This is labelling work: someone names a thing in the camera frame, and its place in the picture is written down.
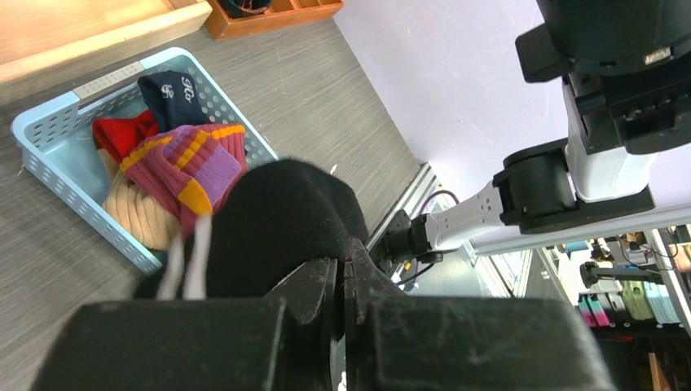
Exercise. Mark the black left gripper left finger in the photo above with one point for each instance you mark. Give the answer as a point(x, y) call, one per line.
point(309, 333)

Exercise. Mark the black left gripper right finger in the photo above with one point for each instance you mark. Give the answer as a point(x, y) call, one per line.
point(373, 336)

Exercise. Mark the black white-striped sock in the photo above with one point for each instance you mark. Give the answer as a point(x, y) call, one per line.
point(276, 217)

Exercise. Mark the purple striped sock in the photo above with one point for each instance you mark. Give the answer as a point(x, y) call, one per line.
point(189, 170)

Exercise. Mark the striped beige sock front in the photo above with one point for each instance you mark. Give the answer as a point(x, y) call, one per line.
point(139, 213)

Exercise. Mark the navy sock with white cuff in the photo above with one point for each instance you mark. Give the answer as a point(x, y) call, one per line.
point(173, 99)

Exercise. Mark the red santa sock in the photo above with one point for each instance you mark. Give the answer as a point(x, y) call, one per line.
point(119, 136)

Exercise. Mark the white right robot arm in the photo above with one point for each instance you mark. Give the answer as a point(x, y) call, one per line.
point(624, 68)

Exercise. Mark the wooden hanger stand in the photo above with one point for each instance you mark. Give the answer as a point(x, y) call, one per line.
point(45, 43)

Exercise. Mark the orange wooden compartment tray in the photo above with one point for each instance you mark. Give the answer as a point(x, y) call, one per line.
point(281, 14)

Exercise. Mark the rolled dark sock left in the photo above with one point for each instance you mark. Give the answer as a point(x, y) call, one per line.
point(245, 8)

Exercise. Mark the light blue plastic basket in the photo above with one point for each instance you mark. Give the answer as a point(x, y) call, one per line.
point(57, 146)

